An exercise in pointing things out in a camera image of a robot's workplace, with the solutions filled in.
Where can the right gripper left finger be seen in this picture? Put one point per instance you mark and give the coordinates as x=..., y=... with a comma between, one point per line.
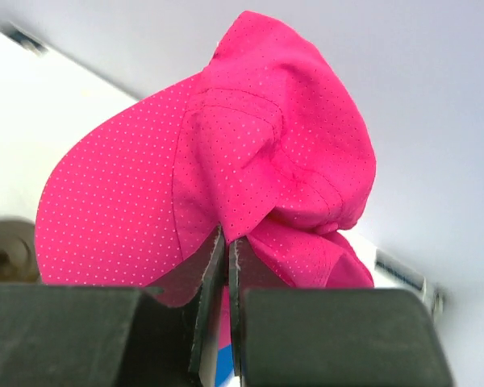
x=164, y=334

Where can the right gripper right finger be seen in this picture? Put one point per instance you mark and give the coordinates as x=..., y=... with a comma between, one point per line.
x=284, y=336

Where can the pink cap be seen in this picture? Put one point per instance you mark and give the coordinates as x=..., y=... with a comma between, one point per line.
x=265, y=143

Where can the blue cap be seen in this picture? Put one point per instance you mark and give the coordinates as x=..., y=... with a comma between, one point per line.
x=224, y=367

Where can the brown round wooden stand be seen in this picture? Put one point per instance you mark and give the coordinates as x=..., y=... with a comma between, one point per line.
x=18, y=262

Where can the aluminium rail frame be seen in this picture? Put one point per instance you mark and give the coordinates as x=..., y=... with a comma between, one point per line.
x=430, y=294

